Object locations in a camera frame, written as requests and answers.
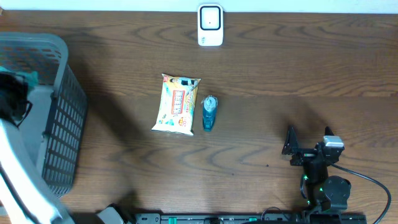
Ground teal spray bottle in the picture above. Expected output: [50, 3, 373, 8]
[201, 95, 218, 132]

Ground yellow wet wipes pack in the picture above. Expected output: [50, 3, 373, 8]
[152, 73, 201, 136]

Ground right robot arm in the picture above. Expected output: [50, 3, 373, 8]
[282, 126, 351, 223]

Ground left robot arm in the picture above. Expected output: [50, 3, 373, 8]
[1, 67, 75, 224]

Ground white barcode scanner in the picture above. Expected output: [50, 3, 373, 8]
[197, 4, 224, 47]

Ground grey plastic shopping basket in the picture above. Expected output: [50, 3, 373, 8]
[0, 31, 89, 200]

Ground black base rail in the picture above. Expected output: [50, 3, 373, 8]
[131, 213, 367, 224]

